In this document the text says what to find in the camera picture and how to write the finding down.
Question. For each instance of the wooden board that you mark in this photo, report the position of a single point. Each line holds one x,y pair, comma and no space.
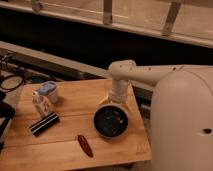
73,143

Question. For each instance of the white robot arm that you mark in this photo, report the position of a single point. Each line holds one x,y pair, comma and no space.
181,112

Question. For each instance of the black rectangular case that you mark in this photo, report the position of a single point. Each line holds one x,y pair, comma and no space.
43,124

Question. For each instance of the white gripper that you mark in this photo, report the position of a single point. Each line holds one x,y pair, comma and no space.
117,93

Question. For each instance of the small clear bottle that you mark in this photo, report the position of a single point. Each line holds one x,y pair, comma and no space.
41,104

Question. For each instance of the dark ceramic bowl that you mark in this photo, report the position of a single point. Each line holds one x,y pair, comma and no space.
110,121

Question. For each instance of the black round object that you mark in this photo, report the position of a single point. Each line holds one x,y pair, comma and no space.
11,82

